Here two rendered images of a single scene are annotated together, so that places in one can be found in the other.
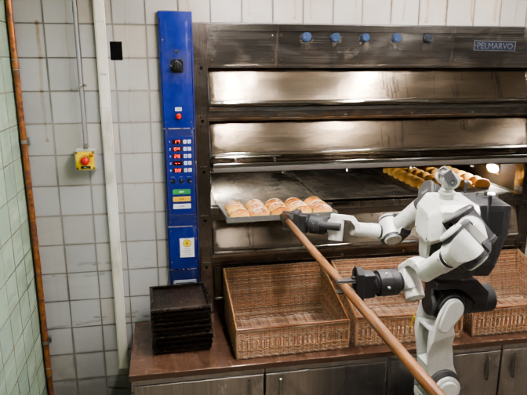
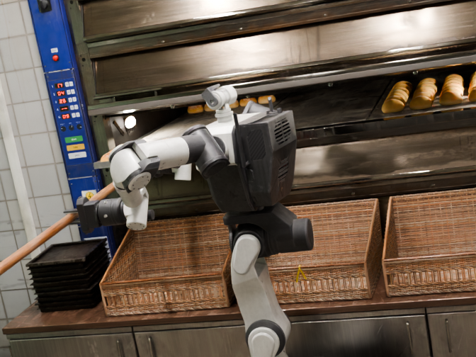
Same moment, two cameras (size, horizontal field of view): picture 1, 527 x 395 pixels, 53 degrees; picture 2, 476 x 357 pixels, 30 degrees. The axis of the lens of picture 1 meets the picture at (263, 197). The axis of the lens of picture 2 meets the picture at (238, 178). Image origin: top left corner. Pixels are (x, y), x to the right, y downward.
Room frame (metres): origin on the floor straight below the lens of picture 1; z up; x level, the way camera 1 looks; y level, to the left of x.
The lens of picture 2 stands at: (-0.66, -2.09, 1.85)
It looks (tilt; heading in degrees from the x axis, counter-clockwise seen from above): 12 degrees down; 27
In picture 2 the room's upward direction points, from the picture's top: 10 degrees counter-clockwise
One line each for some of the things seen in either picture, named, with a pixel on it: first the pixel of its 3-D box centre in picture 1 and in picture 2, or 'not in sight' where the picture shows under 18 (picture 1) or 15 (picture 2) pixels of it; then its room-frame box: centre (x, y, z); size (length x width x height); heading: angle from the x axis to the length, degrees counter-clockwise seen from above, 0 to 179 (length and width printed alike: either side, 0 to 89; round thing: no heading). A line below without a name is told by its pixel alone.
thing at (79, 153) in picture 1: (86, 159); not in sight; (2.55, 0.86, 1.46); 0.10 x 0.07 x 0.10; 100
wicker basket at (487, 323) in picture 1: (496, 288); (457, 238); (2.71, -1.27, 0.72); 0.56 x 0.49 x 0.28; 100
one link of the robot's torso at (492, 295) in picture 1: (459, 293); (269, 229); (2.01, -0.80, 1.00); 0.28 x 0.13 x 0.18; 101
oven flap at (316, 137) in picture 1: (377, 135); (285, 48); (2.86, -0.61, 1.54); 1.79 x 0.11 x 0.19; 100
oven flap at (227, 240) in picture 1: (372, 227); (304, 166); (2.86, -0.61, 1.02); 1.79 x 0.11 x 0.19; 100
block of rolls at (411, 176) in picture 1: (434, 175); (438, 90); (3.39, -1.10, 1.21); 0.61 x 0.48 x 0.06; 10
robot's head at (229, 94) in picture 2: (447, 181); (222, 100); (2.01, -0.71, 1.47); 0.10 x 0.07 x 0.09; 178
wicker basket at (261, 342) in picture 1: (282, 306); (177, 262); (2.49, -0.10, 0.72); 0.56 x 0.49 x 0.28; 101
